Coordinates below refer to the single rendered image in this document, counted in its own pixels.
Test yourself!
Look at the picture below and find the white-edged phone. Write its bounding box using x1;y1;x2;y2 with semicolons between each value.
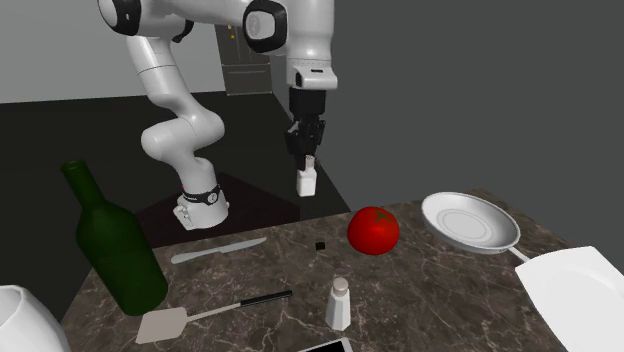
296;336;355;352

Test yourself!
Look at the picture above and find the silver table knife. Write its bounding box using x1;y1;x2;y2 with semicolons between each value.
169;236;268;266

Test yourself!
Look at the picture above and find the white shaker with grey cap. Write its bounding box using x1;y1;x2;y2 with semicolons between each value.
324;275;353;332

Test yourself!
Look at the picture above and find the red tomato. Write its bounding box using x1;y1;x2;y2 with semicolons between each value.
346;205;401;257

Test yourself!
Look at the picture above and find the dark green glass bottle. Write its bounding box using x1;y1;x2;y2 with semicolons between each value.
60;159;170;318

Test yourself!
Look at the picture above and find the white square plate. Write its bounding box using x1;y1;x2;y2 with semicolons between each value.
514;245;624;352

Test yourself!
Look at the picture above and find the dark robot stand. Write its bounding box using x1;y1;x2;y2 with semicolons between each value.
133;170;301;248

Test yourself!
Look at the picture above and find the white round vase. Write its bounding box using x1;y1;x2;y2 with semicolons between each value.
0;284;72;352

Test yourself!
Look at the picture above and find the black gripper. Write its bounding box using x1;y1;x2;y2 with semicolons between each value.
284;87;327;170

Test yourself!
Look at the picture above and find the spatula with black handle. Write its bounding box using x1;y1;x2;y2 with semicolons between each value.
134;289;294;346

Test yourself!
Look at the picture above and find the small white shaker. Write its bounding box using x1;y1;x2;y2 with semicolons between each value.
296;154;319;199

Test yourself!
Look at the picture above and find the white frying pan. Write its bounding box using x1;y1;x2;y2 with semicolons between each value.
420;191;531;265

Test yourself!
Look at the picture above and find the dark grey refrigerator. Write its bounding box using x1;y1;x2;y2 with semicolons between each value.
214;23;275;97

